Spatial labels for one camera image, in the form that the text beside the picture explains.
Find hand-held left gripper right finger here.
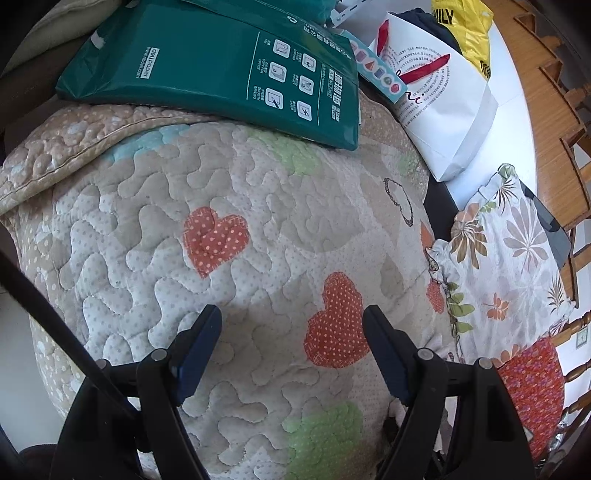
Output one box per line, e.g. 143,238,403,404
362,305,537,480

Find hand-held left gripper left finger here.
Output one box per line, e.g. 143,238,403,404
55,304,223,480

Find heart patterned quilted blanket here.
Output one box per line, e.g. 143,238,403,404
0,85,465,480

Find leaf printed white pillow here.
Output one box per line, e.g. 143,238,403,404
424,163,576,366

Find red floral cloth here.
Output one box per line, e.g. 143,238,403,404
495,337,567,462

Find light blue shapes printed box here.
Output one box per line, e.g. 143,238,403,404
341,30,410,105

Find green plastic package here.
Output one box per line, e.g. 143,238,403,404
55,0,361,151

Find yellow plastic bag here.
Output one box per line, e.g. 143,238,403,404
431,0,493,82

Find beige cushion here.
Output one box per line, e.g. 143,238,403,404
0,0,136,80

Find white paper bag red handles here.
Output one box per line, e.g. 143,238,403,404
376,11,500,182

